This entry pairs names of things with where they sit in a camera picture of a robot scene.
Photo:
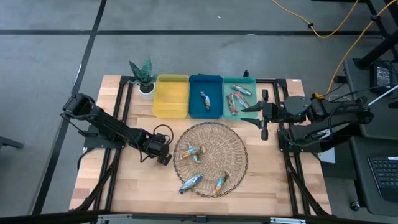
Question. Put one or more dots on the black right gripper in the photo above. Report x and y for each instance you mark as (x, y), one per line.
(275, 112)

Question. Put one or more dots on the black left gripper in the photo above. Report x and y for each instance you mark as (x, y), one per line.
(155, 149)

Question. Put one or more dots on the red teal granola bar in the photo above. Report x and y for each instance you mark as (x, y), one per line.
(241, 99)

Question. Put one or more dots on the red orange granola bar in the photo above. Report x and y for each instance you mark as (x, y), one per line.
(231, 105)

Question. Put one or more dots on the silver green granola bar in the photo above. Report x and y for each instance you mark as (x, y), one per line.
(242, 90)

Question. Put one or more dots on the oatmeal raisin Chewy granola bar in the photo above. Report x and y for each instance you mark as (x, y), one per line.
(190, 183)

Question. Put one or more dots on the blue white granola bar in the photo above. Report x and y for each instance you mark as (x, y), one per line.
(206, 101)

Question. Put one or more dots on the orange blue granola bar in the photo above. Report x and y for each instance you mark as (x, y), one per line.
(219, 184)

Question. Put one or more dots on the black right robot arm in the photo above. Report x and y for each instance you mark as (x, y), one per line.
(342, 112)

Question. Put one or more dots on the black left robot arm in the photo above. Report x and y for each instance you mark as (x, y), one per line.
(109, 126)

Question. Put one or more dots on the teal plastic bin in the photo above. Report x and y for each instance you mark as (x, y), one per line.
(248, 82)

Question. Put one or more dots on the small black knob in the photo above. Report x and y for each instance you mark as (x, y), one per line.
(246, 73)

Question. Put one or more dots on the round woven straw mat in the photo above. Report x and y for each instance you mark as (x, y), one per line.
(217, 149)

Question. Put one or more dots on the yellow plastic bin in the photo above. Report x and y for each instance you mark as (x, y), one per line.
(171, 99)

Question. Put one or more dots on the white plant pot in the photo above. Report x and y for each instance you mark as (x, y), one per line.
(149, 94)

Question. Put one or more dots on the blue plastic bin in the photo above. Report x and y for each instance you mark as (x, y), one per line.
(196, 105)

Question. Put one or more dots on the yellow plug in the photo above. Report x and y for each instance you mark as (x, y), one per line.
(317, 95)

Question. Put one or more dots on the green snake plant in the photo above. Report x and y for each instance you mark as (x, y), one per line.
(143, 73)

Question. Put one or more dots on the white paper sheet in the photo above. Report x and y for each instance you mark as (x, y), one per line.
(327, 157)

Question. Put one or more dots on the black laptop desk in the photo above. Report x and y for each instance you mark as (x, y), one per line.
(360, 180)

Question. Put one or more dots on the white rod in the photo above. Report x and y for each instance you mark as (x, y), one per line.
(384, 97)

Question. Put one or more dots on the black side desk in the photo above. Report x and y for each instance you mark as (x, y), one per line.
(385, 127)

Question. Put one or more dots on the black front beam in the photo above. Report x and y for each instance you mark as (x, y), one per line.
(46, 220)

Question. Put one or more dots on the black power adapter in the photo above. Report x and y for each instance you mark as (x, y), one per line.
(382, 76)

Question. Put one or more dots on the black caster wheel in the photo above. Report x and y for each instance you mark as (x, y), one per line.
(355, 206)

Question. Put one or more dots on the black stand leg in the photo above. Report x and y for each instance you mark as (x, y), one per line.
(376, 49)

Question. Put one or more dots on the black laptop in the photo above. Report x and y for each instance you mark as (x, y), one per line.
(385, 177)

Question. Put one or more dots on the black chair leg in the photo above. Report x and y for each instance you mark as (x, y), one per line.
(9, 143)

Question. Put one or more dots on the black aluminium table frame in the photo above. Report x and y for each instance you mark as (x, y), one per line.
(126, 78)

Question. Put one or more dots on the silver metal bracket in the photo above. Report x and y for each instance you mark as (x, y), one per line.
(115, 217)
(287, 221)

